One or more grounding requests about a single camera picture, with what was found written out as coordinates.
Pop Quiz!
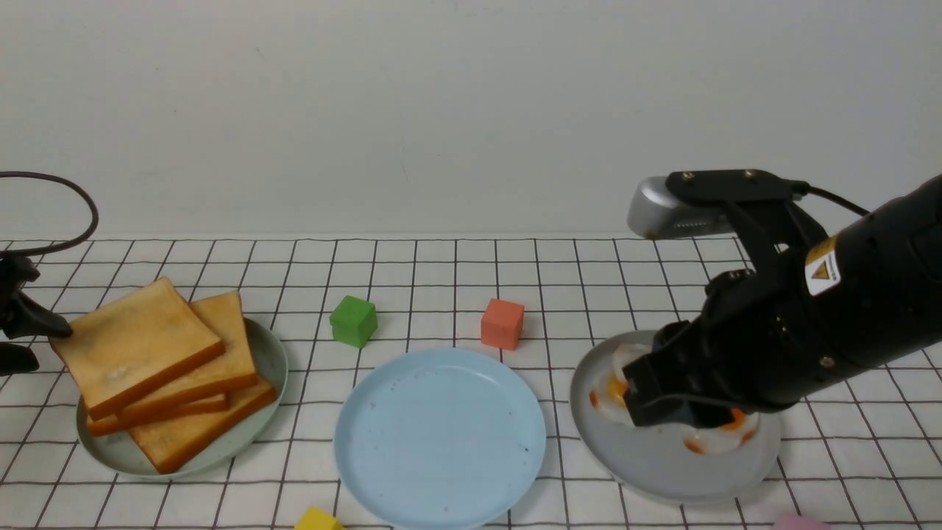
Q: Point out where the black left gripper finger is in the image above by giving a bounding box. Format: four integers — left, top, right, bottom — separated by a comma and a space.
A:
1, 291, 73, 339
0, 344, 40, 377

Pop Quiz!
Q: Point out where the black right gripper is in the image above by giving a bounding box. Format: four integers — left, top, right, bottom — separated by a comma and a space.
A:
623, 269, 868, 429

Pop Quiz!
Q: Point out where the fried egg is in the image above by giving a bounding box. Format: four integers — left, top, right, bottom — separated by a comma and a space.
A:
589, 370, 634, 427
610, 343, 652, 393
683, 409, 760, 455

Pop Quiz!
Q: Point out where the toast slice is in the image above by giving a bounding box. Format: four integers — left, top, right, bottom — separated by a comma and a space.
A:
49, 276, 225, 420
80, 393, 230, 437
128, 377, 280, 476
117, 291, 258, 417

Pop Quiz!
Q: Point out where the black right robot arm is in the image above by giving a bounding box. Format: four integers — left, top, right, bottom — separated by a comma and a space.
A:
623, 169, 941, 428

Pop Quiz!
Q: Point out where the grey plate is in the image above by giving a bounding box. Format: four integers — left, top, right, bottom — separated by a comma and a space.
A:
570, 330, 782, 504

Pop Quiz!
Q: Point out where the light green plate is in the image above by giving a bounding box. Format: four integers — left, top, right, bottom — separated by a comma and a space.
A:
75, 319, 288, 481

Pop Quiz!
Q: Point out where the orange-red cube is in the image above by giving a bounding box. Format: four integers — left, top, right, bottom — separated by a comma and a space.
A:
480, 298, 525, 351

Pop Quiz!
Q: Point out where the pink block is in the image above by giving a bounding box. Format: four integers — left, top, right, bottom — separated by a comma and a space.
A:
771, 513, 831, 530

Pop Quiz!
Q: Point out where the light blue plate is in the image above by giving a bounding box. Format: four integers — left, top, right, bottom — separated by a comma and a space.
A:
333, 348, 548, 529

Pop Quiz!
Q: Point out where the green cube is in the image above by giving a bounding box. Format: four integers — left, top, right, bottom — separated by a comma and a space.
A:
330, 295, 379, 349

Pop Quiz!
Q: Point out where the yellow cube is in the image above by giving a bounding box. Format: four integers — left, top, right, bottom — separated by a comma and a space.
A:
294, 506, 346, 530

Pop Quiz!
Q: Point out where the black left camera cable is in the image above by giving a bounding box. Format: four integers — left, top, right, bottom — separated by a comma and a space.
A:
0, 171, 100, 258

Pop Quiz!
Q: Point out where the black camera cable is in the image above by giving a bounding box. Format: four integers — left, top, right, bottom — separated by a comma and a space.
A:
0, 171, 100, 258
798, 184, 873, 218

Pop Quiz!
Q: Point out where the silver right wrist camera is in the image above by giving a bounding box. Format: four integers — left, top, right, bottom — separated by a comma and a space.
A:
626, 177, 734, 241

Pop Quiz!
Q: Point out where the black right camera cable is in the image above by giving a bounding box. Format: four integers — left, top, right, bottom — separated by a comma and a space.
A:
798, 184, 873, 218

